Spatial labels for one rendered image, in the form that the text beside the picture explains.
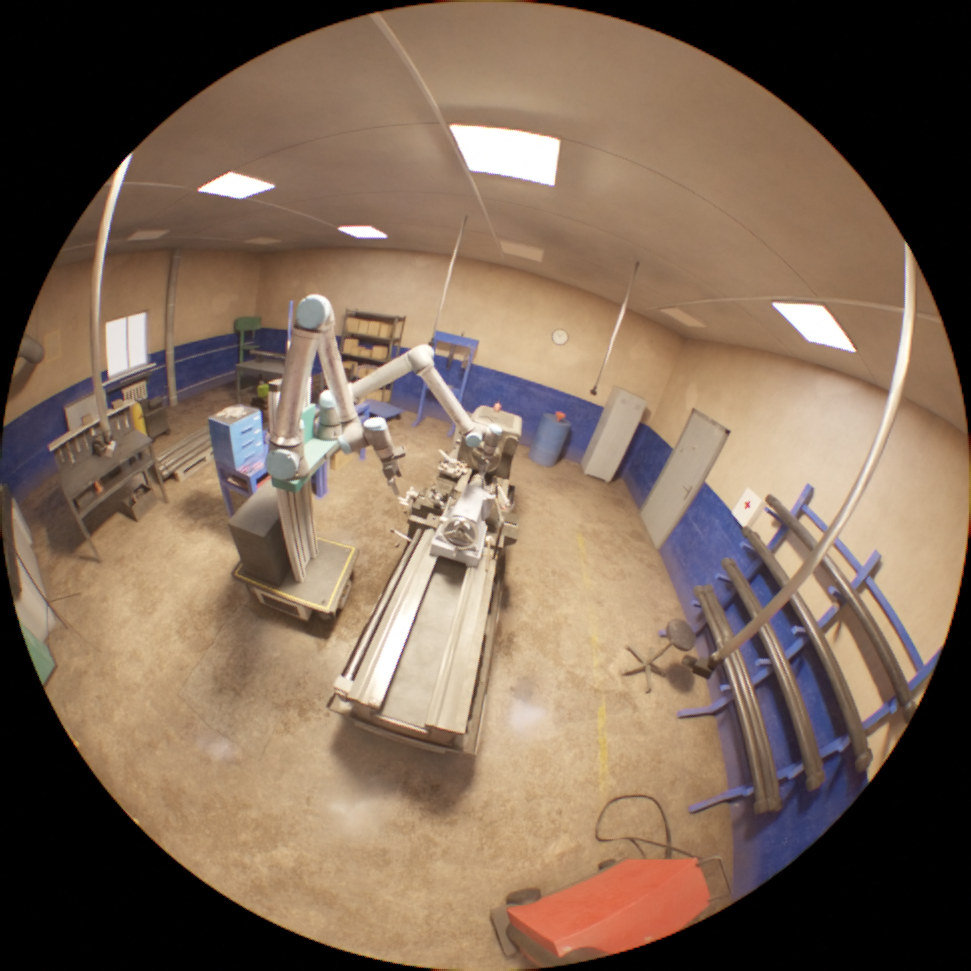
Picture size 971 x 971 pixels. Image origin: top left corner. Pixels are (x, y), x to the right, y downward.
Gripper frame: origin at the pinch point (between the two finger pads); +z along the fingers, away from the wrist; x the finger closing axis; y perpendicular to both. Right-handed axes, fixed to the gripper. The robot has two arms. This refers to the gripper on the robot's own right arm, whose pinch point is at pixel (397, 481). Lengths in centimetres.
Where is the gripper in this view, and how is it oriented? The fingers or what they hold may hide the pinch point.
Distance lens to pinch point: 145.4
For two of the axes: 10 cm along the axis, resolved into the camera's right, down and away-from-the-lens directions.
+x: 1.3, 6.4, -7.6
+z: 1.3, 7.4, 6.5
